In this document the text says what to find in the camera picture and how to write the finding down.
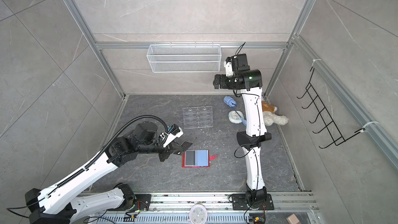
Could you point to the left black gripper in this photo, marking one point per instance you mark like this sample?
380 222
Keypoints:
169 150

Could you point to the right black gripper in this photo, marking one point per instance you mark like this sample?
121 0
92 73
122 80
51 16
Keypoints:
223 85

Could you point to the grey credit card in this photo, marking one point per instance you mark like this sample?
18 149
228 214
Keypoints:
189 158

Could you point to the red card holder wallet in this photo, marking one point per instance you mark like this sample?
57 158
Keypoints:
213 157

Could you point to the blue credit card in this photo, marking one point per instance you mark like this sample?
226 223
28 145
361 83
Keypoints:
202 158

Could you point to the clear acrylic organizer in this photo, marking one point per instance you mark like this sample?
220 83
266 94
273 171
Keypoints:
198 117

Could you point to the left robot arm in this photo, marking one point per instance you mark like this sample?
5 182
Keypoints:
61 203

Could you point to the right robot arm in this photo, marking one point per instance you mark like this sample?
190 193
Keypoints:
250 141

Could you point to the blue plastic bottle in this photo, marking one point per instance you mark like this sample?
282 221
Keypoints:
229 101

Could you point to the white teddy bear brown shirt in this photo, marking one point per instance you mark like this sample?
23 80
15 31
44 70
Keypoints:
270 117

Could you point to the white round clock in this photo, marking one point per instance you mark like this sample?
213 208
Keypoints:
198 214

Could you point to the pink eraser block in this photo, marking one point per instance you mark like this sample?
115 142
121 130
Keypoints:
293 219

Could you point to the white wire mesh basket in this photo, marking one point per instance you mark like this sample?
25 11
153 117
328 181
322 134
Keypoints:
174 58

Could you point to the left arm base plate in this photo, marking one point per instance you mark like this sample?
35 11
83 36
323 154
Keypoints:
139 202

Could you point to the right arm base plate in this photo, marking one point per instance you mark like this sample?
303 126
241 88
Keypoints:
241 202

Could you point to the black wall hook rack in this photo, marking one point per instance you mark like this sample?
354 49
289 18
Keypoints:
324 115

